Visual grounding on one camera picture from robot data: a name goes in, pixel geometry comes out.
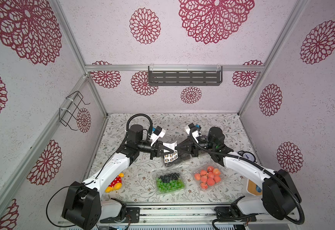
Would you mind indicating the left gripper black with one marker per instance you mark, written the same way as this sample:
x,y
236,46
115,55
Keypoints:
x,y
156,150

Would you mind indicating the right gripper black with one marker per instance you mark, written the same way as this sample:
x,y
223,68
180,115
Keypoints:
x,y
195,146

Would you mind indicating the white sticker label sheet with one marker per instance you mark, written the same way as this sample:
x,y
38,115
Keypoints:
x,y
169,148

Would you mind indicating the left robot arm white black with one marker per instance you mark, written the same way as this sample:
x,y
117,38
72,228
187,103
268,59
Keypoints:
x,y
83,205

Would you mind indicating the blackberry clamshell box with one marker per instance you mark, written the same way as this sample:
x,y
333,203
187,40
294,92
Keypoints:
x,y
182,159

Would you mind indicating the floral table mat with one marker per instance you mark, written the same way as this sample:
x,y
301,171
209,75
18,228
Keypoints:
x,y
138,182

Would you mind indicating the green grape blueberry clamshell box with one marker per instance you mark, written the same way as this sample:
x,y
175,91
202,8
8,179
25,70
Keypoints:
x,y
168,182

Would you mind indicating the yellow red plush toy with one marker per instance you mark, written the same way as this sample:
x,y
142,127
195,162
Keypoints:
x,y
116,184

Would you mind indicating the black alarm clock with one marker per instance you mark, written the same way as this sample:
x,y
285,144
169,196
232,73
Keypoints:
x,y
248,155

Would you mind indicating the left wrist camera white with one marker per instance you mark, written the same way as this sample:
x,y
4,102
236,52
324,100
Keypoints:
x,y
157,133

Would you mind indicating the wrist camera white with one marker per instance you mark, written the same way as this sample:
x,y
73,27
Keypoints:
x,y
194,131
157,133

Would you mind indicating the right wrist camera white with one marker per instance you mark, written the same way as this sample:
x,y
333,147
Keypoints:
x,y
194,131

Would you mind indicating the grey wall shelf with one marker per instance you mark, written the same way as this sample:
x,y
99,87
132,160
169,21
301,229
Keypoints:
x,y
185,76

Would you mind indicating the black wire wall rack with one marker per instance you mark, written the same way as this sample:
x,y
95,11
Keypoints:
x,y
68,113

